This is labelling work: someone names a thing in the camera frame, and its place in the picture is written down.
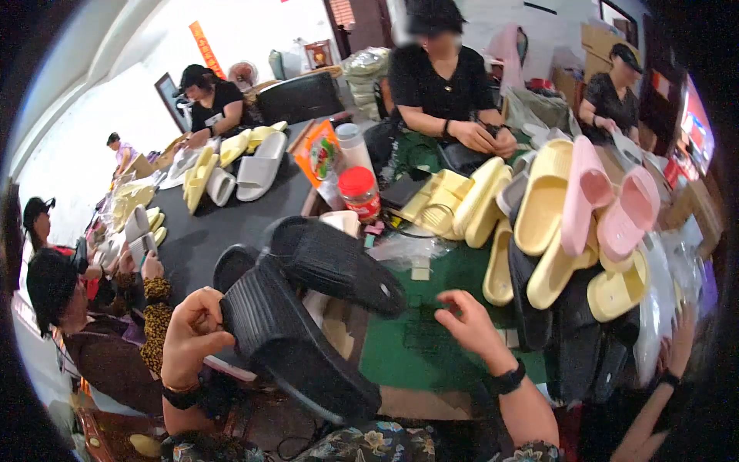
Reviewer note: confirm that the person's right hand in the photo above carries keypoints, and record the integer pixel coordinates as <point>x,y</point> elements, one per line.
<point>476,335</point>

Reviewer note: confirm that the person's left hand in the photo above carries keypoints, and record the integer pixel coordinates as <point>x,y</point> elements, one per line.
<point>185,346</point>

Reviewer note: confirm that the black ribbed slipper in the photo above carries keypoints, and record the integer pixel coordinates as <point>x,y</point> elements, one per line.
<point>340,265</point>
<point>231,265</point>
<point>288,346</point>

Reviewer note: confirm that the green table mat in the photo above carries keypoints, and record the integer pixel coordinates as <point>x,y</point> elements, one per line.
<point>439,340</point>

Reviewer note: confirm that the black wrist band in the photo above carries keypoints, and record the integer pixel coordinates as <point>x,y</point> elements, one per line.
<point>180,396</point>
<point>508,379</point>

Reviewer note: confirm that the heap of black slippers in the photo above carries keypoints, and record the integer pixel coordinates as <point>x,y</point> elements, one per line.
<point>577,340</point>

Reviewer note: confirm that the clear plastic bag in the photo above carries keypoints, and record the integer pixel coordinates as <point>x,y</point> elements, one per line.
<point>407,249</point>

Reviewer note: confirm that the brown leather bag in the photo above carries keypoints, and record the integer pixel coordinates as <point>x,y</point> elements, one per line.
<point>107,434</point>

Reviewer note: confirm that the grey slipper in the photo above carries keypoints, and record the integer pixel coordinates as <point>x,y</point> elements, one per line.
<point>220,186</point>
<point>136,224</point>
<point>261,167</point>
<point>512,190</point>

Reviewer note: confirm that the heap of yellow slippers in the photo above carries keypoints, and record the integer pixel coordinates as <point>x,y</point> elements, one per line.
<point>202,173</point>
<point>542,202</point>

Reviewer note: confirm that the row of yellow slippers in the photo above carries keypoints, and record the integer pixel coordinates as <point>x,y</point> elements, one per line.
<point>135,202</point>

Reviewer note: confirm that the person's body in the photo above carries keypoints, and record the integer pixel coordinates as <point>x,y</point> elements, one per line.
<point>358,442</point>

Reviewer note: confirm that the black wallet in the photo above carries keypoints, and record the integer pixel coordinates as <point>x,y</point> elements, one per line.
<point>404,189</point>

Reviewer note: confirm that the pink slipper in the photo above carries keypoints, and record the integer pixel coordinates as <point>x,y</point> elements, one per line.
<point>580,196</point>
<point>629,213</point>

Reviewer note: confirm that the red-lidded jar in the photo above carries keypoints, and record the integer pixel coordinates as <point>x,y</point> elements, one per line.
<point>359,195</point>

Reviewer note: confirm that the heap of clear plastic bags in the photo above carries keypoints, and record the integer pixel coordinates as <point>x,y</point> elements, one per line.
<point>664,300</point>

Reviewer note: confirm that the white plastic bottle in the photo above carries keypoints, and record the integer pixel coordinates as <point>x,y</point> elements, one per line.
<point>353,149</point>

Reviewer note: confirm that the orange snack packet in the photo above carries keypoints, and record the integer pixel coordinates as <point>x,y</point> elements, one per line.
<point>317,155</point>

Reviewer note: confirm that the black chair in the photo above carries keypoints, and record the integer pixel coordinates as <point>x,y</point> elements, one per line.
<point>299,98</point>

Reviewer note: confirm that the electric fan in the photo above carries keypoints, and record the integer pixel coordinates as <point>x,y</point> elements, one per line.
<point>242,74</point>

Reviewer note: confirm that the heap of filled sacks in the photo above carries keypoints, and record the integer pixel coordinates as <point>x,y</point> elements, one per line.
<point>365,78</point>

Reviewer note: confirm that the red wall banner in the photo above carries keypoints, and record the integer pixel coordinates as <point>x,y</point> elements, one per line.
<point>206,49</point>

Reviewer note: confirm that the wall monitor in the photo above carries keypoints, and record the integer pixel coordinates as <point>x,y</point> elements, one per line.
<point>696,128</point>

